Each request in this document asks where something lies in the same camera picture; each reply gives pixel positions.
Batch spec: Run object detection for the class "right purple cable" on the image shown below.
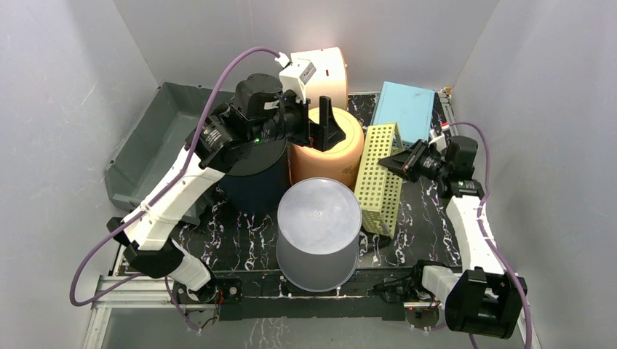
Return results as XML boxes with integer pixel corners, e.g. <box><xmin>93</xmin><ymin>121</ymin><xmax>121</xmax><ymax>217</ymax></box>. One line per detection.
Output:
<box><xmin>448</xmin><ymin>121</ymin><xmax>533</xmax><ymax>349</ymax></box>

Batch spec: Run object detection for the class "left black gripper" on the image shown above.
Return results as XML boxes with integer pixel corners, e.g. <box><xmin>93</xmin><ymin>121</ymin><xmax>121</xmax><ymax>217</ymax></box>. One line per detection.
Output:
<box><xmin>252</xmin><ymin>89</ymin><xmax>346</xmax><ymax>153</ymax></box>

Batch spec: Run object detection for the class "light grey plastic bucket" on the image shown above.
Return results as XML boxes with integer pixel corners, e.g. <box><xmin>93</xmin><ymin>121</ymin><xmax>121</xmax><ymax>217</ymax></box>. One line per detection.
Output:
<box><xmin>276</xmin><ymin>177</ymin><xmax>362</xmax><ymax>293</ymax></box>

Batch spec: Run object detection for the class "purple cable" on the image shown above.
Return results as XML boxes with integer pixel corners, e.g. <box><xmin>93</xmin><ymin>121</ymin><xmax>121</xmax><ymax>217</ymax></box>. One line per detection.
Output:
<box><xmin>69</xmin><ymin>46</ymin><xmax>285</xmax><ymax>308</ymax></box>
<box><xmin>448</xmin><ymin>121</ymin><xmax>533</xmax><ymax>349</ymax></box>

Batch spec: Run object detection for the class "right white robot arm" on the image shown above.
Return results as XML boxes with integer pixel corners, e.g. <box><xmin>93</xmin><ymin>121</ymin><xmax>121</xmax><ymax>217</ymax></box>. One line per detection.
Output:
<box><xmin>378</xmin><ymin>136</ymin><xmax>528</xmax><ymax>339</ymax></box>

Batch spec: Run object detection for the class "cream cylindrical container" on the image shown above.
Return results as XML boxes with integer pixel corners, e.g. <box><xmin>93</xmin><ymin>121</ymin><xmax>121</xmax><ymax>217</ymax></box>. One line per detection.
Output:
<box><xmin>291</xmin><ymin>47</ymin><xmax>349</xmax><ymax>110</ymax></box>

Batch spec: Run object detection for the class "light blue plastic basket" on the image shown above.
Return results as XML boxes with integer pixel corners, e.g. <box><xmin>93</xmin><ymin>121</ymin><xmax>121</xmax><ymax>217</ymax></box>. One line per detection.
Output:
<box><xmin>370</xmin><ymin>81</ymin><xmax>436</xmax><ymax>148</ymax></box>

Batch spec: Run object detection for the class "grey plastic bin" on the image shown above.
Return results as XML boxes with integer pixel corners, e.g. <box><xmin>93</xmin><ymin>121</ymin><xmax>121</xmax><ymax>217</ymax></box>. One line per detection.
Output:
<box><xmin>105</xmin><ymin>82</ymin><xmax>211</xmax><ymax>212</ymax></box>

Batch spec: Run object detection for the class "orange plastic bucket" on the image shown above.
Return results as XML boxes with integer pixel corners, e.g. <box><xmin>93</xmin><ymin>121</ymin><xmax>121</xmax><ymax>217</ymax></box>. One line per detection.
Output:
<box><xmin>290</xmin><ymin>108</ymin><xmax>365</xmax><ymax>189</ymax></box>

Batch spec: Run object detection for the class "yellow plastic basket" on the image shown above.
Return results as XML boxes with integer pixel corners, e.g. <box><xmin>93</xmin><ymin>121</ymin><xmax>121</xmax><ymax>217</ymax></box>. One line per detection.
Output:
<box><xmin>354</xmin><ymin>123</ymin><xmax>403</xmax><ymax>238</ymax></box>

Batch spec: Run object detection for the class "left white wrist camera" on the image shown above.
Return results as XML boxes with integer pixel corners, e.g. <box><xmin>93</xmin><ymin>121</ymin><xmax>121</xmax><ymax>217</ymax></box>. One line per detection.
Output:
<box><xmin>275</xmin><ymin>52</ymin><xmax>317</xmax><ymax>104</ymax></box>

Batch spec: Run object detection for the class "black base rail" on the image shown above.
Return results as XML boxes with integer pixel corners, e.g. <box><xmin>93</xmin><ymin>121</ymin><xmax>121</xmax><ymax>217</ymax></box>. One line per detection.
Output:
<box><xmin>172</xmin><ymin>267</ymin><xmax>445</xmax><ymax>321</ymax></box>

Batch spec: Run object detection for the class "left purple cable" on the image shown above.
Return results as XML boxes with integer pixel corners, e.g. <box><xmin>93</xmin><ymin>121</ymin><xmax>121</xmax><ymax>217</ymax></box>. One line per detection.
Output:
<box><xmin>69</xmin><ymin>46</ymin><xmax>285</xmax><ymax>308</ymax></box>

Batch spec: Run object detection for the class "dark blue bucket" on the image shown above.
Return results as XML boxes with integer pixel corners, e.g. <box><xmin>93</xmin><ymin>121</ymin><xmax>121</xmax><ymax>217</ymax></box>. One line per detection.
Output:
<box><xmin>219</xmin><ymin>140</ymin><xmax>291</xmax><ymax>214</ymax></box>

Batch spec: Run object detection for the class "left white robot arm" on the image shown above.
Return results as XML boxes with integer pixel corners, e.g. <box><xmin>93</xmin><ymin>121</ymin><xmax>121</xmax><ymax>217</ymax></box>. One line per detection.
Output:
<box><xmin>108</xmin><ymin>73</ymin><xmax>345</xmax><ymax>302</ymax></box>

